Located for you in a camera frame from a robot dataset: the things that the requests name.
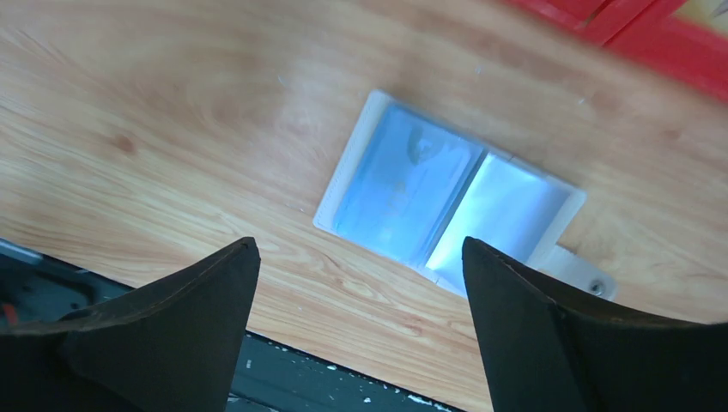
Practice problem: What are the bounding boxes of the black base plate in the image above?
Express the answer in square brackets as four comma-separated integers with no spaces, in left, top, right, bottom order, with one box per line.
[1,240,449,411]

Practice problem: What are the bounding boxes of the beige card holder wallet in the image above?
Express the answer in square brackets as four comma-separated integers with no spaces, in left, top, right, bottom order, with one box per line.
[313,90,617,300]

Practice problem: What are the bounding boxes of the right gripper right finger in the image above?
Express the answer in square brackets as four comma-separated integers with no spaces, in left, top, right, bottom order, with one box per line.
[462,237,727,411]

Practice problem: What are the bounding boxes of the red plastic bin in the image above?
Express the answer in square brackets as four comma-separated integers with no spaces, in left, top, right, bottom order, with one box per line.
[506,0,609,31]
[582,1,727,101]

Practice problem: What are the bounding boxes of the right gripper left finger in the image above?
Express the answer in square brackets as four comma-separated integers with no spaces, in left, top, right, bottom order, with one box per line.
[1,237,261,411]

